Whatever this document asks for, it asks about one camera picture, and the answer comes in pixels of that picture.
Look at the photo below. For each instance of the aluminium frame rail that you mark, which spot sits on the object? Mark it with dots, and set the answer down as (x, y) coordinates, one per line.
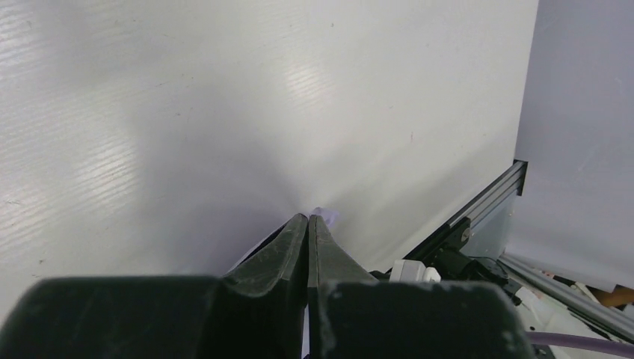
(507, 185)

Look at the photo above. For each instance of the black and lavender folding umbrella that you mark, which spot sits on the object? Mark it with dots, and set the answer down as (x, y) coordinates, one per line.
(329, 215)

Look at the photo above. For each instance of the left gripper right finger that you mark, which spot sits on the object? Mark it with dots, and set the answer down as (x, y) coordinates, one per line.
(354, 315)

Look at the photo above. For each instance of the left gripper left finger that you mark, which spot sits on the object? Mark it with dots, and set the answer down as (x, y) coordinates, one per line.
(254, 311)

